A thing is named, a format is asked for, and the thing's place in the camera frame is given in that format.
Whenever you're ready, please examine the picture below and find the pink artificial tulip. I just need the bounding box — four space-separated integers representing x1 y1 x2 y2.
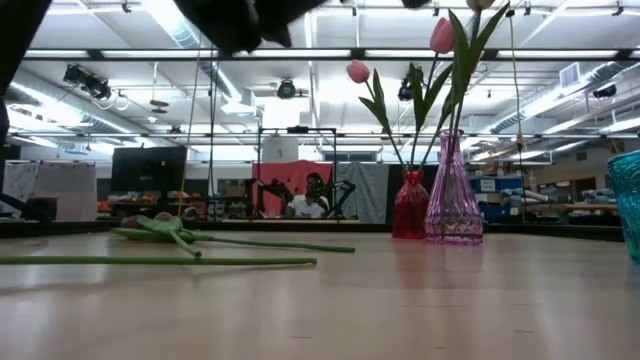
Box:
407 17 457 172
346 59 406 172

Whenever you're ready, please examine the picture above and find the teal glass vase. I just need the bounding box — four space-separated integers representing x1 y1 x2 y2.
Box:
607 151 640 266

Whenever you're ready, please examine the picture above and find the red glass vase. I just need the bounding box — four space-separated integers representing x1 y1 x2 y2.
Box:
391 169 431 240

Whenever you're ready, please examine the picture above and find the purple glass vase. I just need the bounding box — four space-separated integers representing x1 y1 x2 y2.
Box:
424 128 484 246

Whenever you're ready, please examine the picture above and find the black overhead spotlight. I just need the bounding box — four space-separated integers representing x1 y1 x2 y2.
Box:
62 63 114 101

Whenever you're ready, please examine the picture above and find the red hanging cloth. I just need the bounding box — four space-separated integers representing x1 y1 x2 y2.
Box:
251 160 334 217

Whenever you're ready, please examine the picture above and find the black computer monitor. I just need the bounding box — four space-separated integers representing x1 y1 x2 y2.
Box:
110 145 189 194

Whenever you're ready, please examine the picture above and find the person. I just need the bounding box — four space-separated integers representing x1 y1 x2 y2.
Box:
285 172 331 220

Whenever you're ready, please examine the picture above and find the grey hanging cloth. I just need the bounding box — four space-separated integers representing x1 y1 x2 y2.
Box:
334 162 391 225

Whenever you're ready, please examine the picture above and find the pale pink partition panel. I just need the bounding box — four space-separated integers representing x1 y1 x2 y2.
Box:
35 162 98 221

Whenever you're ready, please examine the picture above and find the white hanging cloth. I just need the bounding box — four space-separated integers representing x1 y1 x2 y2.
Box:
2 160 40 204

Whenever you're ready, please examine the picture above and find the black box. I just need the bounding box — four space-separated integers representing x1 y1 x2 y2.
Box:
24 197 58 224

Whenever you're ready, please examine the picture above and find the blue storage bin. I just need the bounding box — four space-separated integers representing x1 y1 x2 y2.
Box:
469 175 524 195

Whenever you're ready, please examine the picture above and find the white air vent grille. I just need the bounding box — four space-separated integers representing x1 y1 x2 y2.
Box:
558 62 584 90

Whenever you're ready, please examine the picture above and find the blue grey cloth roll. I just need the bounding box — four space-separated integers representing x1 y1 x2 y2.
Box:
581 188 618 205
499 187 550 204

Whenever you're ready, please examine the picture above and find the wooden background table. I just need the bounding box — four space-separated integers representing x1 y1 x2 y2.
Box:
524 202 619 212

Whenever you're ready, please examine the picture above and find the black hanging cable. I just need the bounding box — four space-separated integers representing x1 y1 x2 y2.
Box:
206 49 221 204

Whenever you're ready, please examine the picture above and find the black metal frame stand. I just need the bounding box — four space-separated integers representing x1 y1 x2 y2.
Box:
256 125 339 222

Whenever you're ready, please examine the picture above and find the black overhead camera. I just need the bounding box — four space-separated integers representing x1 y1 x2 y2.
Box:
397 64 426 103

